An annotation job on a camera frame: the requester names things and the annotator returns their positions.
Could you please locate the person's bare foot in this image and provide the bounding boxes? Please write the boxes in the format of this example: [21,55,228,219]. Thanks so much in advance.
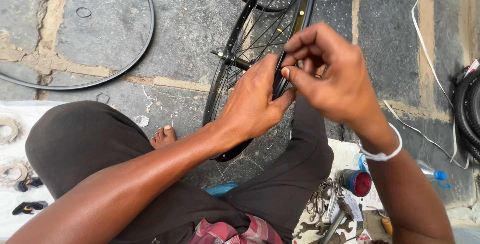
[150,125,177,150]

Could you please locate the toothed metal sprocket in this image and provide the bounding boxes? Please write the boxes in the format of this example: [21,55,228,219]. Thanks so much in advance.
[0,118,20,144]
[0,162,32,185]

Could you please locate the person's brown trousers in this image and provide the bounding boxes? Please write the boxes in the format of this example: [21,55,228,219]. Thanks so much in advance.
[25,96,335,244]

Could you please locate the white thread wrist band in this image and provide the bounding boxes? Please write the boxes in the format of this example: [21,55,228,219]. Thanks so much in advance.
[355,123,403,162]

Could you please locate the black knobby bicycle tyre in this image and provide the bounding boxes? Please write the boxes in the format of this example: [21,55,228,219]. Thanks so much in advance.
[452,67,480,162]

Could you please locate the grey metal pipe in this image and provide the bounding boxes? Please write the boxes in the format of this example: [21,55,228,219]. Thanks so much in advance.
[319,210,347,244]

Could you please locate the blue plastic stool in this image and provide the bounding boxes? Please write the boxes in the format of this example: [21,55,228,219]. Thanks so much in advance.
[204,181,239,199]

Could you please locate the large thin black hoop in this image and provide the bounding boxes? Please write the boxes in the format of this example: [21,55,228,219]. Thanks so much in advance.
[0,0,155,91]

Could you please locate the dark tin with red lid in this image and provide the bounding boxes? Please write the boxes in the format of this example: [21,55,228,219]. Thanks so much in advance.
[338,169,373,198]

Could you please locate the white plastic sheet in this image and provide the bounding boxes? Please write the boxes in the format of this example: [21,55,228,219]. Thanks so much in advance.
[290,138,385,244]
[0,100,69,239]

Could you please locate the person's left hand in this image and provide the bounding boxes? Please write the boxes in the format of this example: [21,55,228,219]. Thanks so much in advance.
[214,53,299,146]

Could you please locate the clear bottle with blue cap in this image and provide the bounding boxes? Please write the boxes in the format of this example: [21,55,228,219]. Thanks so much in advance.
[415,159,451,189]

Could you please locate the black rubber brake piece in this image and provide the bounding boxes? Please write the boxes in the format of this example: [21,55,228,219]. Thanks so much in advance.
[12,201,49,216]
[14,177,44,193]

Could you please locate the heap of metal wrenches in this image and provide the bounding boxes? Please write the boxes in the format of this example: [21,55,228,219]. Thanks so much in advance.
[292,173,362,244]

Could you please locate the person's right hand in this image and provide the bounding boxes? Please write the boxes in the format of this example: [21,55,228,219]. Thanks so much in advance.
[280,22,393,144]

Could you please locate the long white strap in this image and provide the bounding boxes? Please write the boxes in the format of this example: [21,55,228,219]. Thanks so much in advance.
[382,0,471,170]

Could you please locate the red plaid cloth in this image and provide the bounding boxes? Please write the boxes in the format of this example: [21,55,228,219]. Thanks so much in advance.
[187,214,284,244]

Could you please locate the yellow handled screwdriver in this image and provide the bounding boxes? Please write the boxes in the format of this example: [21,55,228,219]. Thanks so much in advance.
[365,206,394,237]

